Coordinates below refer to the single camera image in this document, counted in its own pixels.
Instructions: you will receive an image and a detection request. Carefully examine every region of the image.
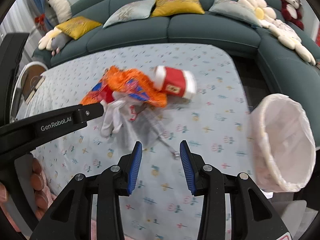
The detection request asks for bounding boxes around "blue curtain with red bow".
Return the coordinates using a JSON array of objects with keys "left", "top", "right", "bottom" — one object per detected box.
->
[{"left": 33, "top": 0, "right": 53, "bottom": 31}]

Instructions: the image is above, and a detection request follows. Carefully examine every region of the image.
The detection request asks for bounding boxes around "yellow cushion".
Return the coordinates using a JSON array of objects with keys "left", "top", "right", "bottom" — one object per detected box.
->
[
  {"left": 56, "top": 16, "right": 102, "bottom": 40},
  {"left": 151, "top": 0, "right": 205, "bottom": 17}
]

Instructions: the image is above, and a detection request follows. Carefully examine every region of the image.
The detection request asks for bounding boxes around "white lined trash bin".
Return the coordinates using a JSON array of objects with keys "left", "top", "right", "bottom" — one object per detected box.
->
[{"left": 250, "top": 94, "right": 316, "bottom": 193}]

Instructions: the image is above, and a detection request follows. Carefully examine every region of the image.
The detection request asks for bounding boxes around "round white side table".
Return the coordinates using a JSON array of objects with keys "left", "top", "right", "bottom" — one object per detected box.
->
[{"left": 10, "top": 61, "right": 48, "bottom": 117}]

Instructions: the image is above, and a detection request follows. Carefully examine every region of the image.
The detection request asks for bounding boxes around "yellow cushion centre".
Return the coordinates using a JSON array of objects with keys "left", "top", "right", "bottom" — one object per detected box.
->
[{"left": 151, "top": 0, "right": 205, "bottom": 17}]

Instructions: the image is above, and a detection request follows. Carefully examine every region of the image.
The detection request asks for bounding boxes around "grey green cushion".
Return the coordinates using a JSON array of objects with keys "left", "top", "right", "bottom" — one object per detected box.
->
[
  {"left": 209, "top": 0, "right": 262, "bottom": 27},
  {"left": 103, "top": 0, "right": 156, "bottom": 29}
]

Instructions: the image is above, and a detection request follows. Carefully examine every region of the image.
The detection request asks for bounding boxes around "daisy flower pillow lower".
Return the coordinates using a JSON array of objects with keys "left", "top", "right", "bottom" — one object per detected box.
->
[{"left": 267, "top": 20, "right": 316, "bottom": 66}]

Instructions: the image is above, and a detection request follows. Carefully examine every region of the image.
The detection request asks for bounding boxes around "orange plastic snack wrapper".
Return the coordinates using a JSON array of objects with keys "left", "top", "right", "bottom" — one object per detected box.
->
[{"left": 80, "top": 66, "right": 168, "bottom": 107}]

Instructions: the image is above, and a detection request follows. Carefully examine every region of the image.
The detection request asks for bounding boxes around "grey green cushion left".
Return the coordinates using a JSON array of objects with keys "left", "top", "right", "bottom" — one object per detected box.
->
[{"left": 103, "top": 0, "right": 156, "bottom": 29}]

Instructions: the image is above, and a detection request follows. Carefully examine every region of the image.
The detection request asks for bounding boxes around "dark green sectional sofa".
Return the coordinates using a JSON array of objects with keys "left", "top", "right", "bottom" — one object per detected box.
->
[{"left": 33, "top": 0, "right": 319, "bottom": 141}]

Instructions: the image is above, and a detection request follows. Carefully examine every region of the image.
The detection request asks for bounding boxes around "book on side table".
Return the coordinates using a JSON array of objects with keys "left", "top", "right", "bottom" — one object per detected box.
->
[{"left": 25, "top": 76, "right": 46, "bottom": 104}]

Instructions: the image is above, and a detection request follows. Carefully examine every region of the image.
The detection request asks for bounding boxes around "grey mouse plush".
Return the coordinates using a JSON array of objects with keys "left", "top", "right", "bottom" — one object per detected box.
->
[{"left": 51, "top": 33, "right": 72, "bottom": 56}]

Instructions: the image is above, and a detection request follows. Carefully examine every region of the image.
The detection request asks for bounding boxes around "white alpaca plush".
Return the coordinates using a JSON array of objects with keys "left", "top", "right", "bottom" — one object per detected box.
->
[{"left": 46, "top": 0, "right": 72, "bottom": 23}]

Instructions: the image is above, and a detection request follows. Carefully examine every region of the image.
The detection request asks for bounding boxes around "daisy flower pillow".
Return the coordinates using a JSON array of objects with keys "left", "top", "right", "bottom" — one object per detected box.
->
[
  {"left": 267, "top": 20, "right": 316, "bottom": 66},
  {"left": 238, "top": 0, "right": 277, "bottom": 28}
]

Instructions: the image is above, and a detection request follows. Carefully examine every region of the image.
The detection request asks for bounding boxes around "white glove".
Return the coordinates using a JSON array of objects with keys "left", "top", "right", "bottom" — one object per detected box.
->
[{"left": 100, "top": 91, "right": 143, "bottom": 138}]

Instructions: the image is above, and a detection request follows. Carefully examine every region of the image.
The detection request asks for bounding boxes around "red white paper cup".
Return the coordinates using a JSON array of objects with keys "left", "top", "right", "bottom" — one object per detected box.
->
[{"left": 153, "top": 66, "right": 197, "bottom": 100}]

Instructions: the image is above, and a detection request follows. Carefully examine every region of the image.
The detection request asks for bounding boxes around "red white teddy bear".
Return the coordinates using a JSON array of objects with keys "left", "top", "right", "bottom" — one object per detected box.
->
[{"left": 281, "top": 0, "right": 304, "bottom": 30}]

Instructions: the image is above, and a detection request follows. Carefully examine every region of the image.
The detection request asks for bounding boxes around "yellow cushion left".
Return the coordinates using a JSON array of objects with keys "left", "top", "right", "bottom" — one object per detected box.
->
[{"left": 56, "top": 16, "right": 102, "bottom": 40}]

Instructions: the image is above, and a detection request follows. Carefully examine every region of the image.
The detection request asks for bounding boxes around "daisy flower pillow upper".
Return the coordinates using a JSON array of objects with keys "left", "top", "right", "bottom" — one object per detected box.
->
[{"left": 238, "top": 0, "right": 277, "bottom": 28}]

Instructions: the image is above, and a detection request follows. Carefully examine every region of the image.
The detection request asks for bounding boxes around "grey green cushion right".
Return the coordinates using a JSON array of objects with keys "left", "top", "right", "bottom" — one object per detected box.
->
[{"left": 209, "top": 0, "right": 262, "bottom": 27}]

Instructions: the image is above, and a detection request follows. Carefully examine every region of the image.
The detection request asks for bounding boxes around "person's left hand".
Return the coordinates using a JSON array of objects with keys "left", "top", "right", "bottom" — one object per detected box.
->
[{"left": 1, "top": 158, "right": 49, "bottom": 225}]

